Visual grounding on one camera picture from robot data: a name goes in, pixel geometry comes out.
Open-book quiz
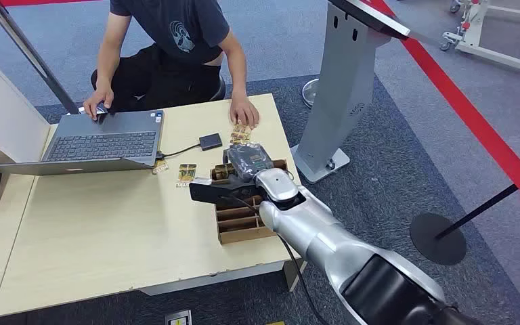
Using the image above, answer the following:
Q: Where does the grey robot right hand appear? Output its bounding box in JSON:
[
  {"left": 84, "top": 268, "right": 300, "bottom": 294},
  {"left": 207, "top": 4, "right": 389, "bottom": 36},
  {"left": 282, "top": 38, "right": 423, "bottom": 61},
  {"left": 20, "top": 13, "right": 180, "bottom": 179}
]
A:
[{"left": 222, "top": 142, "right": 275, "bottom": 181}]

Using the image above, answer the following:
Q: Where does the person's left hand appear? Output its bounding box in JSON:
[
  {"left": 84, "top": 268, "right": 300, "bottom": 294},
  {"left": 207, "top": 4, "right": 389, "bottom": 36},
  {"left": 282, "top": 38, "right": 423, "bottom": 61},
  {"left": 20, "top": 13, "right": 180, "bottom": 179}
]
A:
[{"left": 228, "top": 92, "right": 261, "bottom": 131}]

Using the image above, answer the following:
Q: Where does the person's right hand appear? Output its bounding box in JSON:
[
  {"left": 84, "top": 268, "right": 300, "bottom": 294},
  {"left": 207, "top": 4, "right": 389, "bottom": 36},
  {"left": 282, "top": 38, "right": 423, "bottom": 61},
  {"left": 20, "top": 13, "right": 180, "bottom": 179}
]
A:
[{"left": 83, "top": 87, "right": 116, "bottom": 123}]

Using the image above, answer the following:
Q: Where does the black card reader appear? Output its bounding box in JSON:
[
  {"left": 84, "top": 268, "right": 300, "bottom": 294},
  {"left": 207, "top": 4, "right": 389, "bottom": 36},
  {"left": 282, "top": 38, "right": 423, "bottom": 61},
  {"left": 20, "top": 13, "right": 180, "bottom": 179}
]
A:
[{"left": 198, "top": 132, "right": 223, "bottom": 152}]

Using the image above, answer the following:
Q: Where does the brown wooden card organizer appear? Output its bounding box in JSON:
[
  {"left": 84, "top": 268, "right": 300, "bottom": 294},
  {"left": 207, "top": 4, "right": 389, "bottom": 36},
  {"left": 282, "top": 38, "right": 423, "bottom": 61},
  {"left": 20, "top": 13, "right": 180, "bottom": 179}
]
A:
[{"left": 209, "top": 158, "right": 290, "bottom": 246}]

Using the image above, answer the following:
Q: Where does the person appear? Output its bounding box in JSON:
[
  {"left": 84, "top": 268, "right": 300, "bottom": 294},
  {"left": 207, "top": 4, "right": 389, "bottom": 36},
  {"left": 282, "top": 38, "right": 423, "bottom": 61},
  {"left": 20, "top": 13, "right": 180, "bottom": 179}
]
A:
[{"left": 83, "top": 0, "right": 261, "bottom": 131}]

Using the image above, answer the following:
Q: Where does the grey laptop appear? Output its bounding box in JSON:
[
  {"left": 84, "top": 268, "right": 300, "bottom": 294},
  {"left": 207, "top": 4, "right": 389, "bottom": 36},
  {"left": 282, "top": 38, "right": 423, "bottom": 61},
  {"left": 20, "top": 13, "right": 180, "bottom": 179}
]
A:
[{"left": 0, "top": 109, "right": 166, "bottom": 177}]

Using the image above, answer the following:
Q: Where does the silver round stanchion base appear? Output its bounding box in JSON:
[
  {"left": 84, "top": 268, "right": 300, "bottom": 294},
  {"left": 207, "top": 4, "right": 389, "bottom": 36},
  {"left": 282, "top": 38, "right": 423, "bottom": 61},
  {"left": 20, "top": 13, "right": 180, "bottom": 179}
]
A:
[{"left": 301, "top": 78, "right": 320, "bottom": 109}]

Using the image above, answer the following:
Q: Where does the slanted black pole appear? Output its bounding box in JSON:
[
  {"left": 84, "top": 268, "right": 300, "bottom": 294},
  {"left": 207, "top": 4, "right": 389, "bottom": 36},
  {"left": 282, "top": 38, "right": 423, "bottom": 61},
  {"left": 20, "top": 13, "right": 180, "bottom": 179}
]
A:
[{"left": 0, "top": 0, "right": 81, "bottom": 115}]

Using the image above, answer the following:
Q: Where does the white box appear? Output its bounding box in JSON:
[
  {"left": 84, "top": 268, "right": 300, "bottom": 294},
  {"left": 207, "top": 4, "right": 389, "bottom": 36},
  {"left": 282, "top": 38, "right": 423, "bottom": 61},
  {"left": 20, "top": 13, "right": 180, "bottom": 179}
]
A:
[{"left": 0, "top": 63, "right": 51, "bottom": 164}]

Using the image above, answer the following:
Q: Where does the grey kiosk stand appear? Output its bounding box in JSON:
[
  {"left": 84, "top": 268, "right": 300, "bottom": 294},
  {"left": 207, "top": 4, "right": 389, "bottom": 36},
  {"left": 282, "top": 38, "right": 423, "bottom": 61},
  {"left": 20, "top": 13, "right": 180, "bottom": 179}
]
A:
[{"left": 290, "top": 0, "right": 412, "bottom": 185}]

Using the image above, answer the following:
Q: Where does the floor power outlet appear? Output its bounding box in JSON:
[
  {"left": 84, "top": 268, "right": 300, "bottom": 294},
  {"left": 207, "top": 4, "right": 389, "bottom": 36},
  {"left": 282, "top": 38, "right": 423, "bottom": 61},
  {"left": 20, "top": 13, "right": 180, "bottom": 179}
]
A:
[{"left": 165, "top": 309, "right": 193, "bottom": 325}]

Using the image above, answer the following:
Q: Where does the black round stanchion base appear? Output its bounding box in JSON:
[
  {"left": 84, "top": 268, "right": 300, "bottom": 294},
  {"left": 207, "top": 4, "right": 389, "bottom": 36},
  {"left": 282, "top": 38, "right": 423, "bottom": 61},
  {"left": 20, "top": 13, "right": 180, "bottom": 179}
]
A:
[{"left": 410, "top": 212, "right": 468, "bottom": 266}]

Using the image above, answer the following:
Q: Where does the red barrier belt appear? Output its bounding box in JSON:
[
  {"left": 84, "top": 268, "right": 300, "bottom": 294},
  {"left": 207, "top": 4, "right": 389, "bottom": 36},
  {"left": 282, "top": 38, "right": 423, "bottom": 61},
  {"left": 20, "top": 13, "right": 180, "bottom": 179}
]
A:
[{"left": 365, "top": 0, "right": 520, "bottom": 221}]

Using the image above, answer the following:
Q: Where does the black stanchion pole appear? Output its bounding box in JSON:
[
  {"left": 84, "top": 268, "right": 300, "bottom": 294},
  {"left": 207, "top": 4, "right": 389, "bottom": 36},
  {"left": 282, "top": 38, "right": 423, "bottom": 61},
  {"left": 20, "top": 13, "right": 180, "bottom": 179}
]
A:
[{"left": 435, "top": 161, "right": 520, "bottom": 241}]

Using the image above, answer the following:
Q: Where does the black card reader cable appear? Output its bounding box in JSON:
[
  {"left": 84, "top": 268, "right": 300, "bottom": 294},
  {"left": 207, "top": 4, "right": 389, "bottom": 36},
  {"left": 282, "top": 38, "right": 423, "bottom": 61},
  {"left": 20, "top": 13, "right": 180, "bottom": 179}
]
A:
[{"left": 156, "top": 143, "right": 202, "bottom": 160}]

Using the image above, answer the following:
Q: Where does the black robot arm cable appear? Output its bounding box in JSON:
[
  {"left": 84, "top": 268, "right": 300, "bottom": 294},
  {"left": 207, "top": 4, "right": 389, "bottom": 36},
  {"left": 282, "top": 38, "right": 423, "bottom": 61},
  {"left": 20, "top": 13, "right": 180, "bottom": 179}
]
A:
[{"left": 228, "top": 192, "right": 330, "bottom": 325}]

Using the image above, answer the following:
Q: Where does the white desk frame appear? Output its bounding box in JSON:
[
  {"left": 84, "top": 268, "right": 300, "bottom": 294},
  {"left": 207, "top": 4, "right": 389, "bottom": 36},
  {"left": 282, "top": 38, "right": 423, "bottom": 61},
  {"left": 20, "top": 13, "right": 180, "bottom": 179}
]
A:
[{"left": 139, "top": 258, "right": 309, "bottom": 297}]

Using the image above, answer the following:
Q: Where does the white wheeled frame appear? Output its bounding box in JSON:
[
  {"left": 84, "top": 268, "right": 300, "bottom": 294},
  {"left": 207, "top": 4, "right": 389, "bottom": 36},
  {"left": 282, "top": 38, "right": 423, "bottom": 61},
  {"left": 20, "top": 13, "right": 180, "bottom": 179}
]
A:
[{"left": 439, "top": 0, "right": 520, "bottom": 79}]

